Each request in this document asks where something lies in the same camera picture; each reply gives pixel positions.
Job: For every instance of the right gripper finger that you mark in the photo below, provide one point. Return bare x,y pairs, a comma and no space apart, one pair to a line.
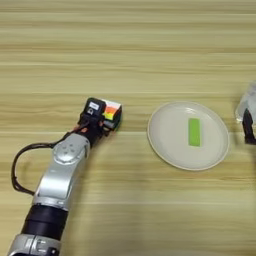
249,130

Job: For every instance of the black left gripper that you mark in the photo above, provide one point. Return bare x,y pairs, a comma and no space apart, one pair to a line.
93,128

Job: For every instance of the multicoloured puzzle cube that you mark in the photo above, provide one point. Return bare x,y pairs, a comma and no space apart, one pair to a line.
110,111

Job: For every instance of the clear bottle with red cap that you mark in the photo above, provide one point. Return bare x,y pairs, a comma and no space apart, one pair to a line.
248,98

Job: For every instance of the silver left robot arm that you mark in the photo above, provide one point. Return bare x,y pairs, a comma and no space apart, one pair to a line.
56,180

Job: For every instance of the left gripper labelled black box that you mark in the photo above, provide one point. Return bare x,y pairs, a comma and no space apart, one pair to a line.
95,106

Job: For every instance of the white round plate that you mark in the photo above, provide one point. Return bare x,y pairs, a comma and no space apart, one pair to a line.
166,136

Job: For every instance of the green rectangular block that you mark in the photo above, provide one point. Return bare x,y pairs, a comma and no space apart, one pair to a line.
194,131

